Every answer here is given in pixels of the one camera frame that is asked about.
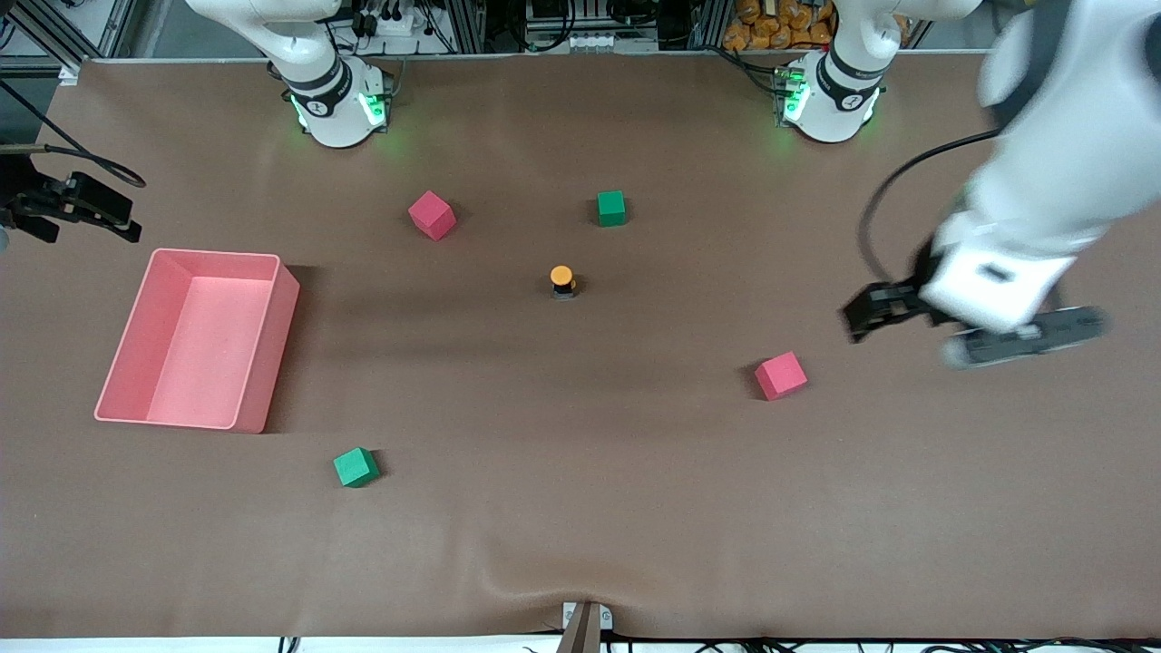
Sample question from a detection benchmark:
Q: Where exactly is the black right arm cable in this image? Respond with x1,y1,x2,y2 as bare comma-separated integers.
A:
0,80,146,189

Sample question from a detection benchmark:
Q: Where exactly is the silver mount bracket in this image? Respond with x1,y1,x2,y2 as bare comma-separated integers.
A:
561,601,614,631

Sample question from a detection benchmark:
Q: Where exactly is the pink foam cube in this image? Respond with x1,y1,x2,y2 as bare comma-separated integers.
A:
407,190,457,242
754,352,809,402

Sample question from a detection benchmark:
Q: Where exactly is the aluminium frame post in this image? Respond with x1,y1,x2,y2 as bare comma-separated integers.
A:
694,0,727,51
444,0,486,54

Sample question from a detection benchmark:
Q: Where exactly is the brown camera support pole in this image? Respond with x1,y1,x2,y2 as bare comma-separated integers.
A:
555,603,601,653

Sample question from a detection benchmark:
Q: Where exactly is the pink plastic bin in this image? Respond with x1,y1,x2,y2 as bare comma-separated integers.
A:
94,248,301,434

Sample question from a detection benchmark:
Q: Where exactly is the white terminal block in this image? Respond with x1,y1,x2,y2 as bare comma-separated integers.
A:
564,32,660,54

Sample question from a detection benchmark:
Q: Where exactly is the brown table mat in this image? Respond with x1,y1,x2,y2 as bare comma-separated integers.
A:
0,50,1161,640

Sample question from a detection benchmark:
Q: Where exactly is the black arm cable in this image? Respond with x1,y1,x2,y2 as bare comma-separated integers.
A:
857,130,999,289
0,80,146,189

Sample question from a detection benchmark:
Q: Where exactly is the white power strip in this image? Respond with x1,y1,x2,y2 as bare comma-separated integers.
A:
358,7,438,39

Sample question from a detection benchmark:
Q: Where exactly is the orange packets pile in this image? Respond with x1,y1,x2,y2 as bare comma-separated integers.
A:
723,0,835,52

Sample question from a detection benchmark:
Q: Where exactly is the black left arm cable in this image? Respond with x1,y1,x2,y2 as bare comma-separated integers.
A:
857,130,999,289

